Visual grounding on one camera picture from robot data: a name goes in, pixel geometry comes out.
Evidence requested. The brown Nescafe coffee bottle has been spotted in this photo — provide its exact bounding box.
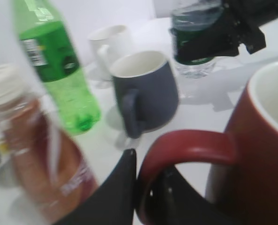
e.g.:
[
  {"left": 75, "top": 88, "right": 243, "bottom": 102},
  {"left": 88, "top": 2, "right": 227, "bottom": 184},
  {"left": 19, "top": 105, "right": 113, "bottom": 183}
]
[{"left": 0, "top": 64, "right": 98, "bottom": 224}]

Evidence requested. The yellow paper cup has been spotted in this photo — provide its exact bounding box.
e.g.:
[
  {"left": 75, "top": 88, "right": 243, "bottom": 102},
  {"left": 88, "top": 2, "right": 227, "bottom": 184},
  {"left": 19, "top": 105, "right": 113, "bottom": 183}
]
[{"left": 0, "top": 141, "right": 9, "bottom": 155}]

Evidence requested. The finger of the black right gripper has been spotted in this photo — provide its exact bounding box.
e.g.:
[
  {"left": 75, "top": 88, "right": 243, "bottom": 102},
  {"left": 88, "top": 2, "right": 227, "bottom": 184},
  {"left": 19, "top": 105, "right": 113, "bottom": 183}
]
[{"left": 176, "top": 23, "right": 239, "bottom": 65}]

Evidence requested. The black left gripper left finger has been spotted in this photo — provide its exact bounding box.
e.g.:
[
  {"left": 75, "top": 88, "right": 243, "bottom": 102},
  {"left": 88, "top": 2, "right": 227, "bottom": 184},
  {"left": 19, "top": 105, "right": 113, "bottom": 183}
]
[{"left": 56, "top": 149, "right": 137, "bottom": 225}]

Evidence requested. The green soda bottle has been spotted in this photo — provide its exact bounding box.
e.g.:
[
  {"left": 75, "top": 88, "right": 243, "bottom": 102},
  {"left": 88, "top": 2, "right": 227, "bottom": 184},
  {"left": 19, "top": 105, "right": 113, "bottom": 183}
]
[{"left": 11, "top": 0, "right": 101, "bottom": 135}]

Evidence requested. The white mug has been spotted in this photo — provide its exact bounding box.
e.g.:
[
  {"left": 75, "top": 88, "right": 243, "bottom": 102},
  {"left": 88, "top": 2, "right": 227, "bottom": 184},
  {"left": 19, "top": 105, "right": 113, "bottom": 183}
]
[{"left": 87, "top": 25, "right": 136, "bottom": 81}]

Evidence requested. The dark grey mug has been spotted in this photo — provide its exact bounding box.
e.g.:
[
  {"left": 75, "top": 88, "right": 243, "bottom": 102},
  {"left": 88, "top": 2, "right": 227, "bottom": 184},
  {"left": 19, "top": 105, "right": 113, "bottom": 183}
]
[{"left": 110, "top": 51, "right": 179, "bottom": 139}]

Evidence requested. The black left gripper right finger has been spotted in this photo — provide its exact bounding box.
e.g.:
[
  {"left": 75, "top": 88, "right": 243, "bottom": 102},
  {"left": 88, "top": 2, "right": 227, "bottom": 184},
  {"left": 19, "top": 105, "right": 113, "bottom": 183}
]
[{"left": 145, "top": 166, "right": 238, "bottom": 225}]

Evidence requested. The red mug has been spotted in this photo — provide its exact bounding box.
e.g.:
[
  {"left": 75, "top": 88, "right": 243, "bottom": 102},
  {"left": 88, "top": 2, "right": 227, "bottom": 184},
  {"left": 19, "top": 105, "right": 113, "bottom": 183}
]
[{"left": 135, "top": 61, "right": 278, "bottom": 225}]

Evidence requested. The clear water bottle green label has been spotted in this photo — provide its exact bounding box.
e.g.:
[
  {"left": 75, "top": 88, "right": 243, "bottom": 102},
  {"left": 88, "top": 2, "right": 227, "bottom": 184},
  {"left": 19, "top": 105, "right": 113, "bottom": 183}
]
[{"left": 170, "top": 0, "right": 223, "bottom": 79}]

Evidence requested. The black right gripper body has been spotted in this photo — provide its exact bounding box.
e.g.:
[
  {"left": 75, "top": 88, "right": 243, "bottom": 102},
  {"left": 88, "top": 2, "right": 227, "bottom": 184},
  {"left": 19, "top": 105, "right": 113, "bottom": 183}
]
[{"left": 223, "top": 0, "right": 278, "bottom": 54}]

